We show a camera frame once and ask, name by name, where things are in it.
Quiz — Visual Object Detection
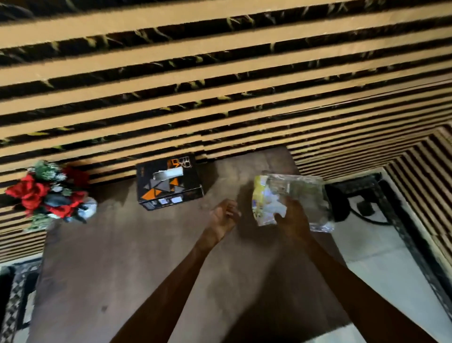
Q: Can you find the person's right hand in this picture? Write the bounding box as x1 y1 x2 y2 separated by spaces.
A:
274 195 315 244

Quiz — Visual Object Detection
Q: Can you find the person's left hand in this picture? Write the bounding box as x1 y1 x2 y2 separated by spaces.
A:
208 199 242 242

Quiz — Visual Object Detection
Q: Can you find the clear plastic packet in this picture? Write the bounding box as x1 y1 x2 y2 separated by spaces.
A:
252 172 335 234

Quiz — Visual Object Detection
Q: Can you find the person's right forearm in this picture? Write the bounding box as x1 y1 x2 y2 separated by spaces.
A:
298 233 440 343

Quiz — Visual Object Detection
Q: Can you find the person's left forearm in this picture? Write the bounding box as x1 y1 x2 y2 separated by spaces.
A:
110 231 221 343

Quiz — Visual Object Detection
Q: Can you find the black box with orange triangles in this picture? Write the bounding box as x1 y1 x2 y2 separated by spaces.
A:
136 154 205 211

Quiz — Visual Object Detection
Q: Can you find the black metal stand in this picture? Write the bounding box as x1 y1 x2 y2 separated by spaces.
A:
325 173 392 227

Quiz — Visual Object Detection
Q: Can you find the white flower vase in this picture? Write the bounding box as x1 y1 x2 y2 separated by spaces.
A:
72 197 97 221

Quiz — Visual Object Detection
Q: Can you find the red artificial flower bouquet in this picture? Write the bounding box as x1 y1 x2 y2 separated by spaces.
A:
5 160 90 232

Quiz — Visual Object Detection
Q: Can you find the black cable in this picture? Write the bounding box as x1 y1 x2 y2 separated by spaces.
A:
348 201 392 227

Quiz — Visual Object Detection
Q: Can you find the black patterned metal frame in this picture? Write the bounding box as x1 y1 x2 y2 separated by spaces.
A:
0 260 43 343

